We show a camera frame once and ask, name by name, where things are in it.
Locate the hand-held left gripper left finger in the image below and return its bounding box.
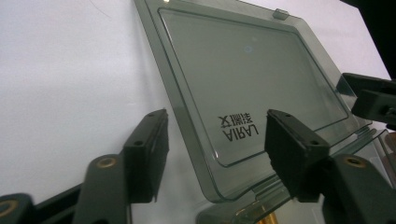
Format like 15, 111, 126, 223
122, 108, 171, 204

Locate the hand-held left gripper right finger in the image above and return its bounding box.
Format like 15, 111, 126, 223
264, 108, 332, 203

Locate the black and copper battery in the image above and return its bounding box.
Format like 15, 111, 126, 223
254, 204, 280, 224

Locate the grey transparent compartment box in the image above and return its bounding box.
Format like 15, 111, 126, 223
134, 0, 396, 224

